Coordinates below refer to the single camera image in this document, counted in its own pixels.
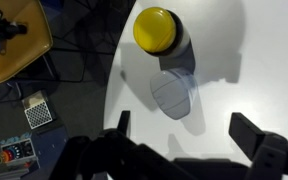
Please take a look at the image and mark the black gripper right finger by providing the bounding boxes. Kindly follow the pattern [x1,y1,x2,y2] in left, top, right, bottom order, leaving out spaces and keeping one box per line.
[228,112,266,160]

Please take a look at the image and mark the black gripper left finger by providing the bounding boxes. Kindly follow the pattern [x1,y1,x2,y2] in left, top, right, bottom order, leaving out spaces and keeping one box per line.
[117,110,131,135]

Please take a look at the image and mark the white perforated box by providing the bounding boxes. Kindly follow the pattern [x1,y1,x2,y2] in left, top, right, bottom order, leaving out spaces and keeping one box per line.
[22,90,53,129]

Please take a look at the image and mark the yellow lid jar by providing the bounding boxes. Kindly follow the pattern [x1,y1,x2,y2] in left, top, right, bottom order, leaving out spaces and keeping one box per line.
[133,7,190,57]

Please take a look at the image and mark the colourful toy box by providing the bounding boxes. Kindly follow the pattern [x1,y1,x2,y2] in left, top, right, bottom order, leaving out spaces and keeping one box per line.
[0,133,38,170]

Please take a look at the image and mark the yellow wooden chair seat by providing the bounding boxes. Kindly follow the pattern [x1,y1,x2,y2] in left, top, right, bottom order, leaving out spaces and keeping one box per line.
[0,0,53,83]

